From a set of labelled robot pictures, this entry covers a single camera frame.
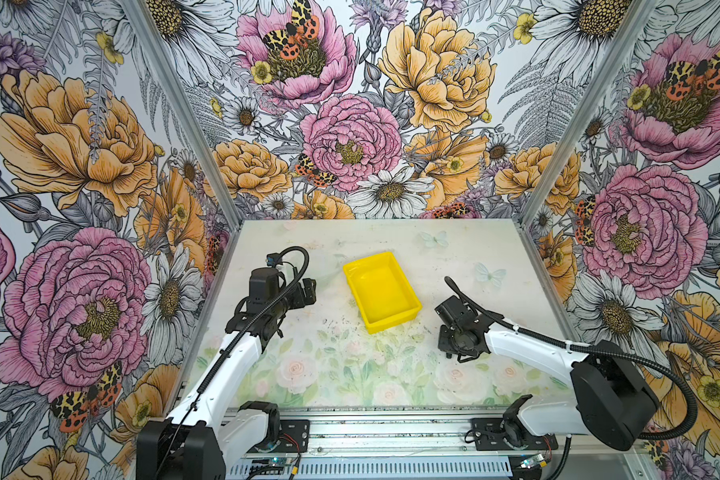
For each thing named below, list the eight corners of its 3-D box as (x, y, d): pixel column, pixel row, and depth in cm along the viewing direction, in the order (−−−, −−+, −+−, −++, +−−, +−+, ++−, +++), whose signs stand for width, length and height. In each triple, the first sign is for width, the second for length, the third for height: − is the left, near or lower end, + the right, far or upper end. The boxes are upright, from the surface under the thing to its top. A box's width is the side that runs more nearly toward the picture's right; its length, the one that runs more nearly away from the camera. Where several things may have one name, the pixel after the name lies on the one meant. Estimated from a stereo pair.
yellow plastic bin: (367, 338, 93) (367, 328, 87) (340, 270, 109) (338, 258, 104) (421, 319, 97) (425, 308, 92) (387, 256, 114) (388, 244, 109)
